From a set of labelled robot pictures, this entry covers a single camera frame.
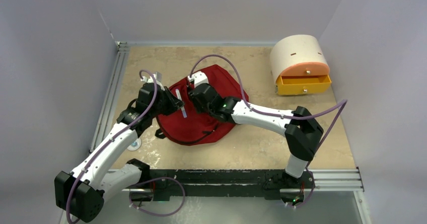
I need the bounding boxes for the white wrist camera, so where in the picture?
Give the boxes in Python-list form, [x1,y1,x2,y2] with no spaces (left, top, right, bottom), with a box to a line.
[187,71,209,88]
[141,71,162,85]

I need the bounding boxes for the red student backpack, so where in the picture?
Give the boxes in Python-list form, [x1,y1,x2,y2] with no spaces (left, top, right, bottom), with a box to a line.
[155,64,249,146]

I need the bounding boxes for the cream rounded drawer cabinet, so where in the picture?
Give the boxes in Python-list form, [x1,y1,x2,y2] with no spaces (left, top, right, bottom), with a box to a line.
[269,34,328,72]

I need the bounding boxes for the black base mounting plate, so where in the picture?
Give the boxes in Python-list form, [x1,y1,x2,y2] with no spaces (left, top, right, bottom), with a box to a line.
[129,169,315,202]

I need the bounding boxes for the white blue oval case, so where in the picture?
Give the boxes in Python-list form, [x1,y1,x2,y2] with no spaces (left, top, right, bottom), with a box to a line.
[127,138,141,151]

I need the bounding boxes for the orange upper drawer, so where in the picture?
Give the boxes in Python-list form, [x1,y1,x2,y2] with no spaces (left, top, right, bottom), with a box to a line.
[272,62,330,82]

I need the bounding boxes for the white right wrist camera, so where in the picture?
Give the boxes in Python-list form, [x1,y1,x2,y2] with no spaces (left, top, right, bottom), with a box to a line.
[187,71,209,88]

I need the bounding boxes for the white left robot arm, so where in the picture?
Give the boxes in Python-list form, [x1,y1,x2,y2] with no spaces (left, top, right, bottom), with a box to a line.
[54,83,184,223]

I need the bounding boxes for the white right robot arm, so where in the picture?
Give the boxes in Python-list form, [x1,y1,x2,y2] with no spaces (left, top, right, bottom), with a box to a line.
[189,83,324,187]

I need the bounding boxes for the aluminium frame rails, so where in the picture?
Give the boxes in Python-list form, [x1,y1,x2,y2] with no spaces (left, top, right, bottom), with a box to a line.
[59,41,373,224]

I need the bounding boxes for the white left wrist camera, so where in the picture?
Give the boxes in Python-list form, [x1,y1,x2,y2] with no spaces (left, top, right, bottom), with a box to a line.
[141,71,162,85]

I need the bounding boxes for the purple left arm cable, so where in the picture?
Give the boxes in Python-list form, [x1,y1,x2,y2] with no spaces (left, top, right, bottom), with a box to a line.
[65,69,186,224]

